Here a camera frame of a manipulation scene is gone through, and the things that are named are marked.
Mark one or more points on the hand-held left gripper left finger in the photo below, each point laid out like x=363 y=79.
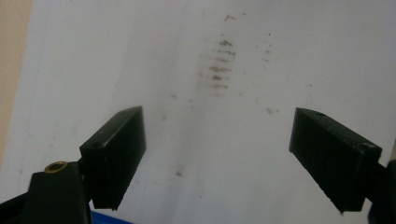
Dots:
x=113 y=155

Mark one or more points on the white table mat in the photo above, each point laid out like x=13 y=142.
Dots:
x=218 y=140

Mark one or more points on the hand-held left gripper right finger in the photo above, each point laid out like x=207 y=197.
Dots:
x=336 y=155

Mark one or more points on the blue cardboard box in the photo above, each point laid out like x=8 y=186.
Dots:
x=109 y=219

